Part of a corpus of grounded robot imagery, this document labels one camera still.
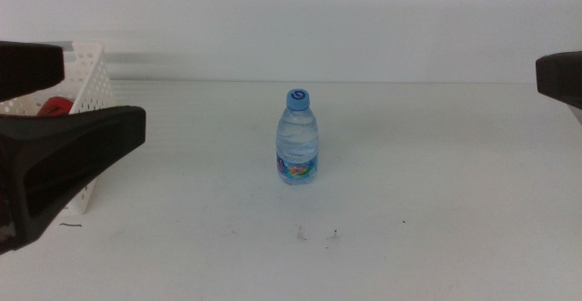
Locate red cola can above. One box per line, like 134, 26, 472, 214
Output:
36, 95, 74, 117

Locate white perforated plastic basket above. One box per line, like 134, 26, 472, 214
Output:
0, 42, 115, 215

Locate clear water bottle blue cap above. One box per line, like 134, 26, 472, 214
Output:
275, 88, 320, 186

